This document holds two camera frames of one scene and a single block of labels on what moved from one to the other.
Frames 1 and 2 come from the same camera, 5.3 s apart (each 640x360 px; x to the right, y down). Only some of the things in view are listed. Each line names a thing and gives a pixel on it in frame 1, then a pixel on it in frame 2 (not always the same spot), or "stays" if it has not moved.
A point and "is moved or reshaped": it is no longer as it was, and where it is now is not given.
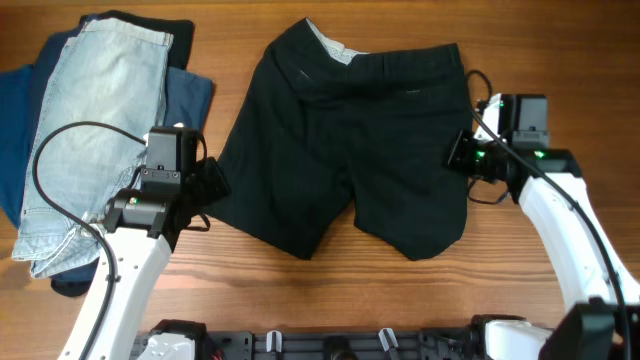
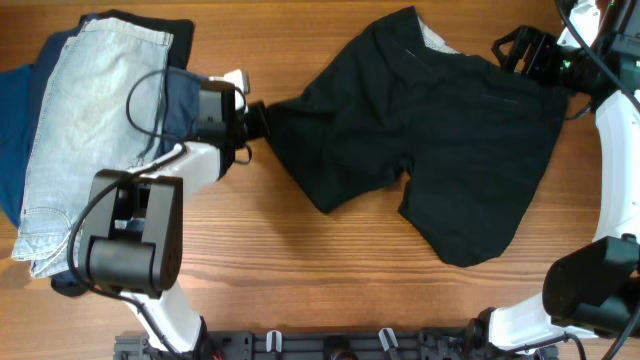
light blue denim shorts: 110,72 stays
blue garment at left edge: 21,101 stays
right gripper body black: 474,157 to 554,64
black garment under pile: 179,51 stays
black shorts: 323,123 is moved or reshaped
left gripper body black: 207,183 to 254,123
